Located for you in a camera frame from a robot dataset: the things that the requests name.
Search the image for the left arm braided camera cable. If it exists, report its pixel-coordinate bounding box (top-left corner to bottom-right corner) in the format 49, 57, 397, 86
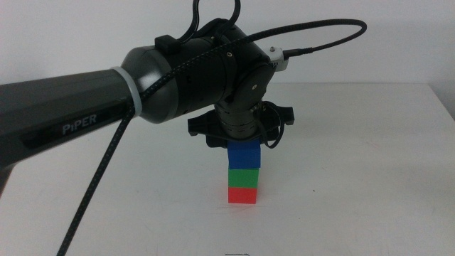
55, 18, 368, 256

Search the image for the red cube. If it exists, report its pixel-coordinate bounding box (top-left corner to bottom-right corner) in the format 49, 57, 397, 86
227, 187, 258, 205

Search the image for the green cube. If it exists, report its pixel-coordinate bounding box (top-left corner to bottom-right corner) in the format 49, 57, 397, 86
227, 168, 260, 189

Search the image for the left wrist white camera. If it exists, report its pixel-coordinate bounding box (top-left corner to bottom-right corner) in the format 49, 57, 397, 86
269, 46, 291, 72

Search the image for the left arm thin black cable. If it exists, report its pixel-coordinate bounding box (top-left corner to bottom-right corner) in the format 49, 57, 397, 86
183, 0, 285, 149

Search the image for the blue cube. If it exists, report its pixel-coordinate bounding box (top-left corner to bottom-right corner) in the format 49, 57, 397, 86
227, 138, 262, 170

